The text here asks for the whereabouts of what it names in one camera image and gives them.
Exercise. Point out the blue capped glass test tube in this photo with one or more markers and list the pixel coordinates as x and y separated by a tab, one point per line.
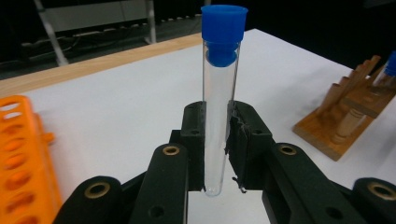
391	63
221	37

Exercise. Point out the wooden test tube rack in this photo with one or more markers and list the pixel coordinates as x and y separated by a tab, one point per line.
345	124

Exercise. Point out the orange plastic test tube rack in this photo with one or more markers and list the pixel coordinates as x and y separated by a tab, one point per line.
21	161

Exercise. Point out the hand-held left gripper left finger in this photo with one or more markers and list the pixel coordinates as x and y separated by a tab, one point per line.
194	146

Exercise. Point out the white metal stand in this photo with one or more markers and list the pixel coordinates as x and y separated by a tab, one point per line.
93	15

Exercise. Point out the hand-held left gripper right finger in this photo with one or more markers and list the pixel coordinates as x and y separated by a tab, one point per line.
247	146

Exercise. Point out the white table sheet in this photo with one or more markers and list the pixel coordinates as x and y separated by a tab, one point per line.
124	102

